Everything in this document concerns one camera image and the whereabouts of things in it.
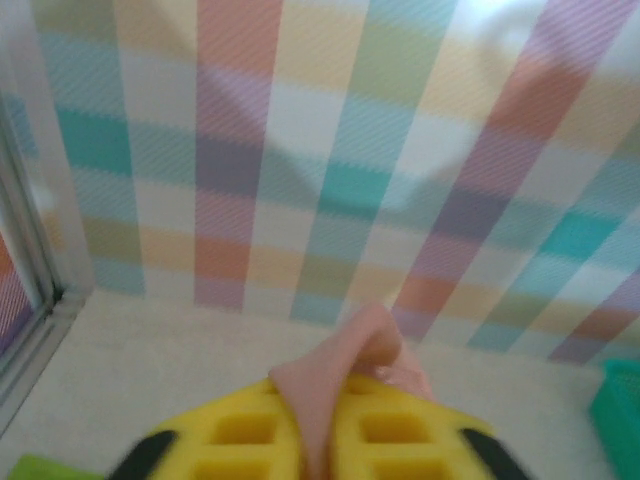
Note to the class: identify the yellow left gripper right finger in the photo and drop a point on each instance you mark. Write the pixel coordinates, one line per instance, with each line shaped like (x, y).
(445, 430)

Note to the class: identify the teal plastic basket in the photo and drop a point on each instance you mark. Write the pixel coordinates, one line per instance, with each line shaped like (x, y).
(620, 410)

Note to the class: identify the pink shorts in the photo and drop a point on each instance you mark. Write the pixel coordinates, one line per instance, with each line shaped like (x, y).
(320, 390)

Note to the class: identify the aluminium table side rail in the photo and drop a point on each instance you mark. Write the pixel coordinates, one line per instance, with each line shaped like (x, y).
(35, 350)

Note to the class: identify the lime green shorts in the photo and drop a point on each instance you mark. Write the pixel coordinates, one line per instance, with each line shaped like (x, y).
(45, 470)

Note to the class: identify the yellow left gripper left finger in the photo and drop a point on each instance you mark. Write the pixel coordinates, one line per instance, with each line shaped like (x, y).
(195, 440)

